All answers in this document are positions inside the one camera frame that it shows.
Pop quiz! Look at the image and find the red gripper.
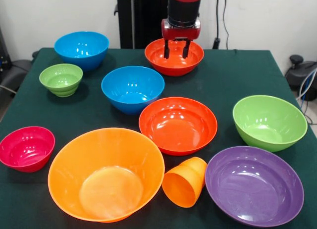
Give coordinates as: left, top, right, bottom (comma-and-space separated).
161, 18, 201, 59

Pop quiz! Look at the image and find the red-orange plastic bowl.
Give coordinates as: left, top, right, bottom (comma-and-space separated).
138, 97, 218, 156
144, 37, 205, 77

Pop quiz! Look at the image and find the dark green tablecloth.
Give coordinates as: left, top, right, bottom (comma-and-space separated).
0, 47, 317, 229

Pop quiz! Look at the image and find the blue plastic bowl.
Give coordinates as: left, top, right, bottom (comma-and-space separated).
54, 31, 110, 71
101, 65, 165, 115

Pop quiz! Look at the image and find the large green plastic bowl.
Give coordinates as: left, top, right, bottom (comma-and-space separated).
232, 95, 309, 153

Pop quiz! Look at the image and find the small green plastic bowl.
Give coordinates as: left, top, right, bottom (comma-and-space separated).
39, 63, 84, 98

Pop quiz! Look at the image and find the black wheeled base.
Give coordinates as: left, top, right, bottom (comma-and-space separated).
284, 55, 317, 101
0, 25, 33, 93

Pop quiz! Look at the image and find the large orange plastic bowl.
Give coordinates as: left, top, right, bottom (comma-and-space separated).
47, 127, 165, 223

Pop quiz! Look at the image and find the orange plastic cup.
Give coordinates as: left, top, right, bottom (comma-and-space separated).
161, 157, 208, 209

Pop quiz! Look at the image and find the purple plastic bowl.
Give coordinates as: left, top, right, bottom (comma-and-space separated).
205, 146, 305, 228

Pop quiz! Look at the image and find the pink plastic bowl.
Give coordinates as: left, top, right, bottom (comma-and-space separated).
0, 126, 56, 173

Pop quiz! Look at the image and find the black wall cable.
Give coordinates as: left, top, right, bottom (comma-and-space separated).
212, 0, 230, 50

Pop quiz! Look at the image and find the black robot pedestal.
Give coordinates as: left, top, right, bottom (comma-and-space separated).
113, 0, 200, 50

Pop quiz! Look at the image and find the blue and white cable bundle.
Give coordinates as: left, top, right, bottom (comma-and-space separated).
296, 67, 317, 125

